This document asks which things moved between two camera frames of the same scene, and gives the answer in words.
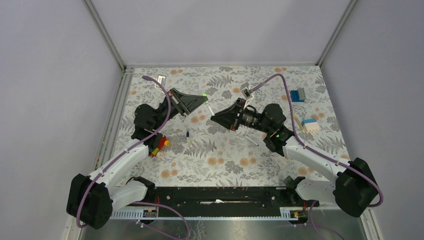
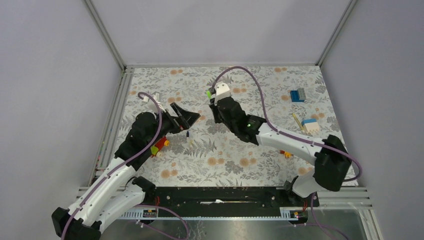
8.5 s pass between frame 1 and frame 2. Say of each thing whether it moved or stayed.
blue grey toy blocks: stayed
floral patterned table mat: stayed
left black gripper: moved
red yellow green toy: stayed
